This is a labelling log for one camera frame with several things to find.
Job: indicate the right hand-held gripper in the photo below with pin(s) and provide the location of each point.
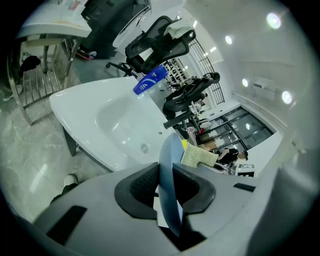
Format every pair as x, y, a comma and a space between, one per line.
246, 171

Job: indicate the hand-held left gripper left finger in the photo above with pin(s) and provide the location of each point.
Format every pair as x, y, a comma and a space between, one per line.
100, 200

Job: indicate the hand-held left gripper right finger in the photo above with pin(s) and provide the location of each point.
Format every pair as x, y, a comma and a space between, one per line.
215, 190

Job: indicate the yellow-green sponge cloth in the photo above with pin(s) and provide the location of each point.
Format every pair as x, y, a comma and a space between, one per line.
198, 155

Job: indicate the large blue plate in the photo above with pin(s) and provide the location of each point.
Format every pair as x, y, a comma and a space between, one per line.
168, 175

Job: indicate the person's black clothing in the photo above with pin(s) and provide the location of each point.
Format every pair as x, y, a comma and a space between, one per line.
66, 192

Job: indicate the person's left white shoe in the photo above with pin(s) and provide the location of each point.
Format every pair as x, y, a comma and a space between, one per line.
70, 179

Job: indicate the black metal sink stand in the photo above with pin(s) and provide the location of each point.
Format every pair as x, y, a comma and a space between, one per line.
71, 142

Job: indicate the round ceiling light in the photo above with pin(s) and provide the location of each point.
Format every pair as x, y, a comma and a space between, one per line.
228, 39
273, 20
245, 82
286, 97

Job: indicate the white air conditioner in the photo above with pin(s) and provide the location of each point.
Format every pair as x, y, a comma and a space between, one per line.
265, 85

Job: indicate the white ceramic sink basin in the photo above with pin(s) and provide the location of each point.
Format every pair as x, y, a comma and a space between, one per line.
82, 110

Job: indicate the black office chair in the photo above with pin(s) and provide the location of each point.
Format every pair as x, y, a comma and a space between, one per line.
160, 50
185, 95

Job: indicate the blue plastic bottle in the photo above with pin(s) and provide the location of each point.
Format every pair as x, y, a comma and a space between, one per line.
147, 82

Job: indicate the white towel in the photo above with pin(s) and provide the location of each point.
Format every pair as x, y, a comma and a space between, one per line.
177, 28

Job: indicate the black and white machine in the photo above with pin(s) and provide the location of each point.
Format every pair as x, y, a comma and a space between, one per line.
105, 30

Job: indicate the white sink basin on rack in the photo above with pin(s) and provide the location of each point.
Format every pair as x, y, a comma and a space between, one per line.
50, 27

